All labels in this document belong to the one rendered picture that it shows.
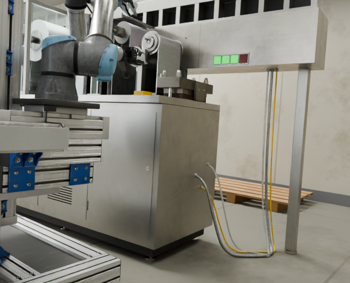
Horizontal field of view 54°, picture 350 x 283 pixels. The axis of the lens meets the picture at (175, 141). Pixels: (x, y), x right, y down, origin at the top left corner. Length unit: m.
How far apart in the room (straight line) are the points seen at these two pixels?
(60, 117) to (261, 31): 1.38
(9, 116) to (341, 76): 3.51
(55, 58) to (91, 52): 0.13
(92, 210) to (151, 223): 0.44
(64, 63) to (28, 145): 0.36
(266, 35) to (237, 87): 2.43
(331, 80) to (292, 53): 2.05
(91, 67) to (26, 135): 0.36
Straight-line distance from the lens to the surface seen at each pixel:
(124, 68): 1.94
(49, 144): 1.12
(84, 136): 1.34
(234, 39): 2.29
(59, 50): 1.30
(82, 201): 2.21
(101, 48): 1.30
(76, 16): 1.69
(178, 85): 2.00
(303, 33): 2.15
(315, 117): 4.16
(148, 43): 2.21
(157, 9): 2.70
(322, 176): 4.15
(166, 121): 1.81
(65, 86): 1.29
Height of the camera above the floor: 0.76
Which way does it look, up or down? 3 degrees down
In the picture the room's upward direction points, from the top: 3 degrees clockwise
